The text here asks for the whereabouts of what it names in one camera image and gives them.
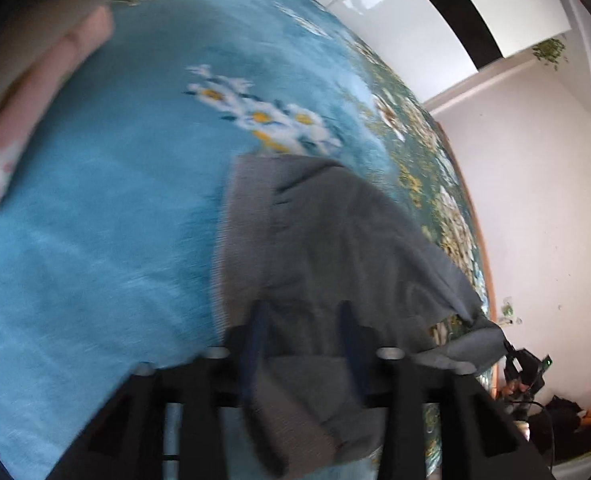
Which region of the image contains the grey sweater garment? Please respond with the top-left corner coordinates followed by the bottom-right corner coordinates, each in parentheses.
top-left (214, 155), bottom-right (505, 479)

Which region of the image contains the teal floral bed blanket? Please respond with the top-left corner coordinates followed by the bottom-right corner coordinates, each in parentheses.
top-left (0, 0), bottom-right (487, 479)

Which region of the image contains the green potted plant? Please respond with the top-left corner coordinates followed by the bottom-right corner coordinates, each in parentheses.
top-left (531, 38), bottom-right (568, 70)

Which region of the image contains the white wardrobe with black band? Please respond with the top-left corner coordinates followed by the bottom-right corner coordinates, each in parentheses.
top-left (316, 0), bottom-right (571, 102)

